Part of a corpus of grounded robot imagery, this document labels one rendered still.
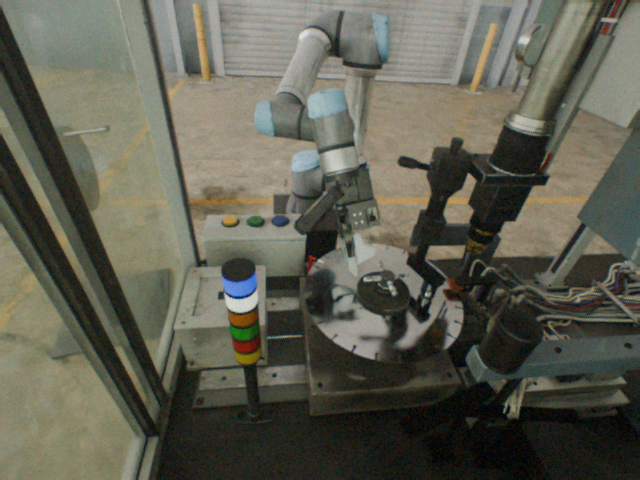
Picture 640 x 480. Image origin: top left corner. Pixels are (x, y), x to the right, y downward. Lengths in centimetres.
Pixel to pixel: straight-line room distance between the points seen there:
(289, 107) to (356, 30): 36
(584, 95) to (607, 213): 16
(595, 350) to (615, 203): 24
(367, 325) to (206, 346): 34
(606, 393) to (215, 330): 82
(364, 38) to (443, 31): 594
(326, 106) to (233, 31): 580
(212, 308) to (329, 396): 30
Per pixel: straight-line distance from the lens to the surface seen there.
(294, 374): 83
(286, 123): 79
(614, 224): 58
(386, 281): 70
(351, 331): 66
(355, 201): 69
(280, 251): 98
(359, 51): 108
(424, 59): 698
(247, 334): 53
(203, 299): 80
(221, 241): 97
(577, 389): 91
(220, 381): 83
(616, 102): 57
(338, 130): 67
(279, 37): 643
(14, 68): 44
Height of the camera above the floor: 147
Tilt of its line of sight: 39 degrees down
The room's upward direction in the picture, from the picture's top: 5 degrees clockwise
